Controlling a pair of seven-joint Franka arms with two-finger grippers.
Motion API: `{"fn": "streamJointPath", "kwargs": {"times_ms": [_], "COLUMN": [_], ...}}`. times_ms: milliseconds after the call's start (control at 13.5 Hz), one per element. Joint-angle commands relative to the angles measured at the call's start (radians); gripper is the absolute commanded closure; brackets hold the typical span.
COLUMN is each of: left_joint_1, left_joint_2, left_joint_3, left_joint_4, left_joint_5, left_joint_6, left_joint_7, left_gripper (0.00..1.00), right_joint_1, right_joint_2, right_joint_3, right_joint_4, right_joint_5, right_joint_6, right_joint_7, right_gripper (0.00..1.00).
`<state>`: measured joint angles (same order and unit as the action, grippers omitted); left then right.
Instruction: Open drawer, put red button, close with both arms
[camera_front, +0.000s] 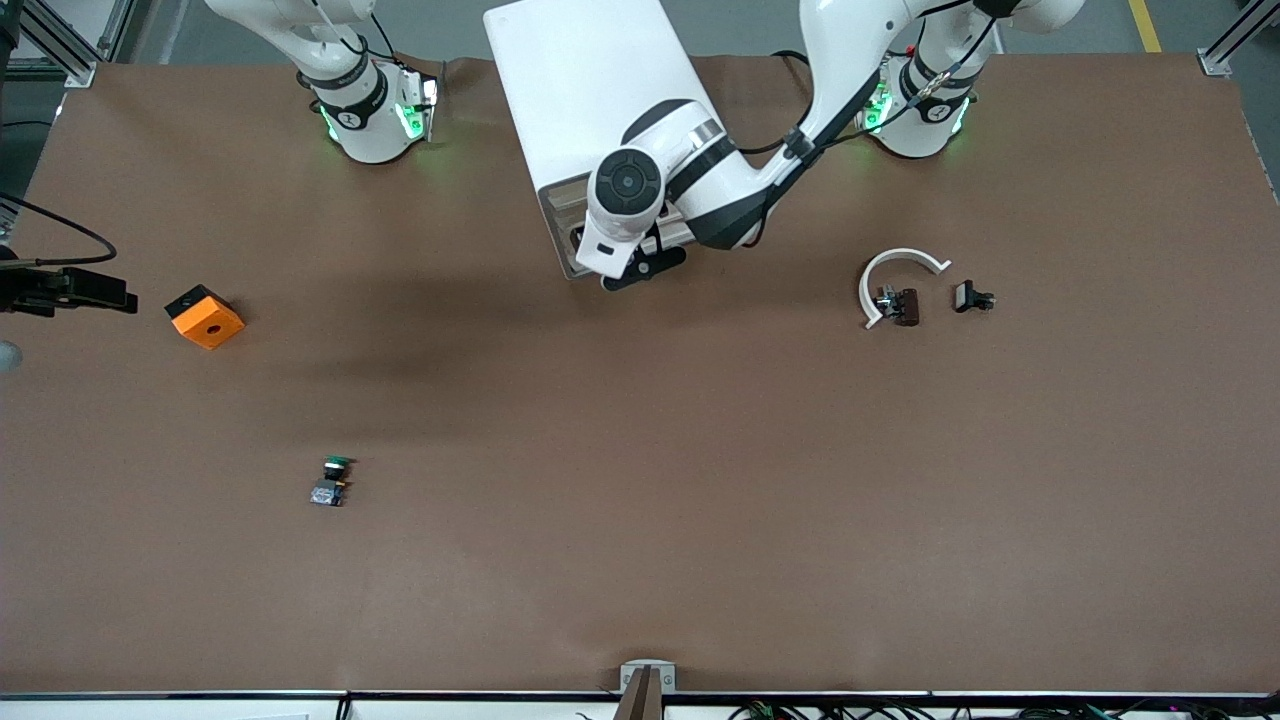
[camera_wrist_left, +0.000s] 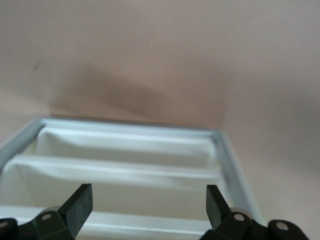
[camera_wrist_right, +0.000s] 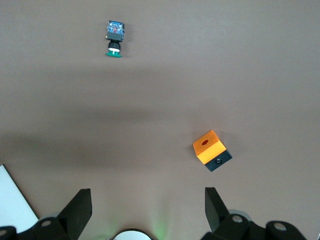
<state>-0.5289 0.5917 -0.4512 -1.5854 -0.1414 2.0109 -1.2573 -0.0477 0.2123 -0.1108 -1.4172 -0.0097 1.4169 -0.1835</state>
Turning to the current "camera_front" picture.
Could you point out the orange and black button box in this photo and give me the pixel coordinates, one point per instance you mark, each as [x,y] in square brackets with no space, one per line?
[210,325]

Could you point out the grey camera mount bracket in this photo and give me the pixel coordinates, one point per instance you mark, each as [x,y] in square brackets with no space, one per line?
[648,690]

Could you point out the white table edge rail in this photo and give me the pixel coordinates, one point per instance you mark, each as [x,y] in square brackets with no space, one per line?
[450,710]

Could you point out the small black switch component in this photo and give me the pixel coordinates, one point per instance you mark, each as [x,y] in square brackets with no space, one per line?
[965,296]

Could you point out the dark brown small component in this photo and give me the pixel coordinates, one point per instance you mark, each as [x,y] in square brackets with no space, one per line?
[908,306]

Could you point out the aluminium frame post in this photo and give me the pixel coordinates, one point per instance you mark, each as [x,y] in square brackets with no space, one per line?
[1215,60]
[60,45]

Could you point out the green push button switch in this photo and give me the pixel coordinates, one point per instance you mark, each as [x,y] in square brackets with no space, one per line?
[327,490]

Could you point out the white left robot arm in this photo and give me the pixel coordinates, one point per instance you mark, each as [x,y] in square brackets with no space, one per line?
[850,60]

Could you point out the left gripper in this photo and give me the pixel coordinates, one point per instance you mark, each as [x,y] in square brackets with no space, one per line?
[575,236]

